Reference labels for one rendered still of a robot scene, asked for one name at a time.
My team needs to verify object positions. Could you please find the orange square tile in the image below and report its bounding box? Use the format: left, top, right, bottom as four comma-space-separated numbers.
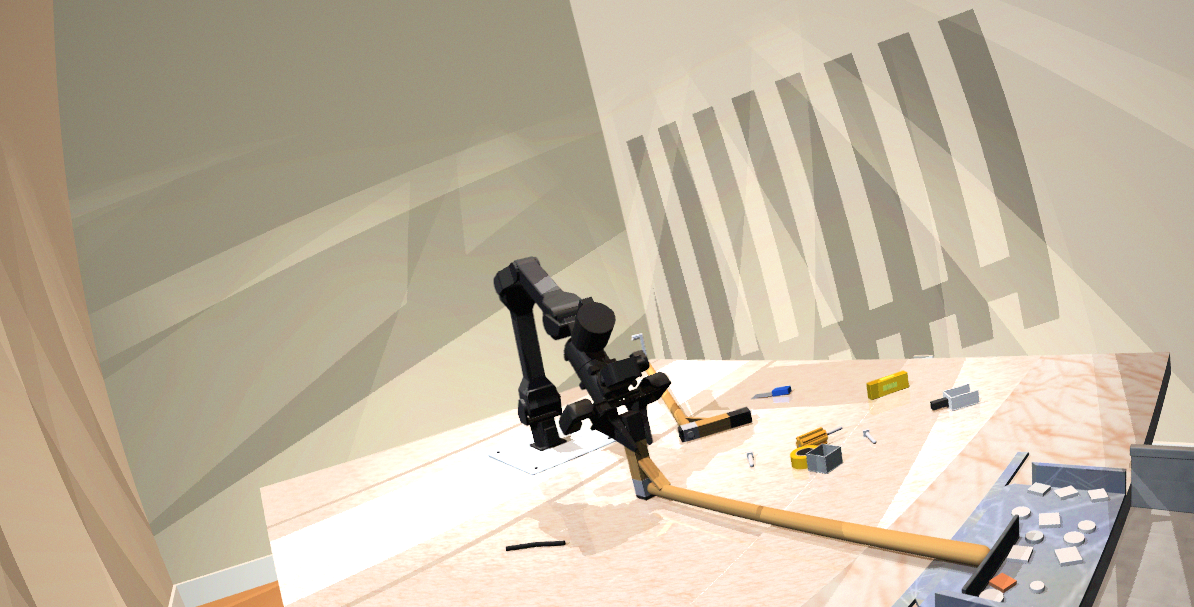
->
989, 574, 1017, 593

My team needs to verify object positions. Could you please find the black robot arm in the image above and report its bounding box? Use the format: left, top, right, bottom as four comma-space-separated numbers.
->
494, 256, 650, 450

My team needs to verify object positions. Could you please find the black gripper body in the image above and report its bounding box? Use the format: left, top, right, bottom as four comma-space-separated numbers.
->
558, 356, 672, 436

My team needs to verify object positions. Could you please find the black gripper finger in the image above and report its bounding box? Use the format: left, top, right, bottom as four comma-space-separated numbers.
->
629, 393, 653, 444
590, 406, 638, 452

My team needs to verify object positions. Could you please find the yellow rectangular block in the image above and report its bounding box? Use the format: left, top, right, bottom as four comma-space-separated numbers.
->
866, 370, 909, 400

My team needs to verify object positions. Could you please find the black thin bar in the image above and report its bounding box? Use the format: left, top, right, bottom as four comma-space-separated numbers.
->
505, 540, 565, 551

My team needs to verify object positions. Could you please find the grey square tile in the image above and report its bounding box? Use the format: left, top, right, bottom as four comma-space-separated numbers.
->
1054, 486, 1079, 501

